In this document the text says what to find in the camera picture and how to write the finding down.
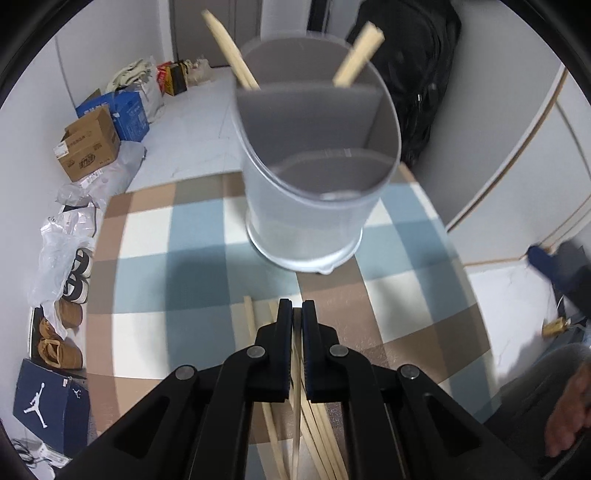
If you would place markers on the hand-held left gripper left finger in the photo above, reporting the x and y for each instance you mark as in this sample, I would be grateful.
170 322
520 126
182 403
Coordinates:
279 350

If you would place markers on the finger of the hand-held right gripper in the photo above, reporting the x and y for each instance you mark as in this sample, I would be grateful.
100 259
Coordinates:
539 258

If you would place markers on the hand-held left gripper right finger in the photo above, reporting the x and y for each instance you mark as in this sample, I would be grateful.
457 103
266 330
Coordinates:
316 350

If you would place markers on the pile of wooden chopsticks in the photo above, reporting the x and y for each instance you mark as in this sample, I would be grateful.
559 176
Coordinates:
323 443

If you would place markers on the white grey utensil holder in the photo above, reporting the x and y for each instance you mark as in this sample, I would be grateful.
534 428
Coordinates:
300 221

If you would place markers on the light wooden chopstick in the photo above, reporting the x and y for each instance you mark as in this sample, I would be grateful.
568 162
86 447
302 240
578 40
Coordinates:
346 74
375 39
254 84
220 39

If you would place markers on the person's right hand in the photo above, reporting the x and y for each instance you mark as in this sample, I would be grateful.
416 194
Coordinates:
565 415

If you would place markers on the small yellow object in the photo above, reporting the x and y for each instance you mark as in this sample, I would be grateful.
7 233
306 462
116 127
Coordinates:
556 327

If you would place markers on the white wardrobe with wooden trim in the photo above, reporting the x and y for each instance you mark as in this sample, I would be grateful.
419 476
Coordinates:
508 184

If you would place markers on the plaid tablecloth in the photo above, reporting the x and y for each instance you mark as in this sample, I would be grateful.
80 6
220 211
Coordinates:
184 277

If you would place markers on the person's right leg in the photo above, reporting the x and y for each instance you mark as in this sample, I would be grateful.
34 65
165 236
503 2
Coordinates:
517 397

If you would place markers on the tan suede shoe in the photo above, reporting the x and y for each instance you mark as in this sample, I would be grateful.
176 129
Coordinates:
57 348
69 314

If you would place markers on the black backpack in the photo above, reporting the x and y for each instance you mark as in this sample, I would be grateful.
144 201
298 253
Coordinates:
415 69

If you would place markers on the navy shoe box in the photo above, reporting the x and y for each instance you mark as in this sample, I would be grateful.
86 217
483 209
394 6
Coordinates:
46 406

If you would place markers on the clear plastic bags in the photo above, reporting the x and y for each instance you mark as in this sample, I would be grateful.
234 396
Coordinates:
120 170

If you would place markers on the translucent plastic shoe bag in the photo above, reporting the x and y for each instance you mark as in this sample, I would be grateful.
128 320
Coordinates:
51 258

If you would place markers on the white plastic bag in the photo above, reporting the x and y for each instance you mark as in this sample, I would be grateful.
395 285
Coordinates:
154 99

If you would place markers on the blue cardboard box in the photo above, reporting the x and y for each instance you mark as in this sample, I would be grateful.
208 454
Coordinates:
129 113

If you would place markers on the brown cardboard box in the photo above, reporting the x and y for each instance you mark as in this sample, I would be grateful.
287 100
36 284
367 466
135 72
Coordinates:
85 143

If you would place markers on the beige plastic bag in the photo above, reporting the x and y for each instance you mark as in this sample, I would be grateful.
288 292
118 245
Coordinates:
199 70

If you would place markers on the red snack bag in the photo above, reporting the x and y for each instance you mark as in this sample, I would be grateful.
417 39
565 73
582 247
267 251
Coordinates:
164 78

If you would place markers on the beige cloth bag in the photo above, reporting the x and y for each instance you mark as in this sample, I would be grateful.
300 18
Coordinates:
131 74

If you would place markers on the grey door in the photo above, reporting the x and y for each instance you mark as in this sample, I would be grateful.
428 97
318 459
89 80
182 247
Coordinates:
249 23

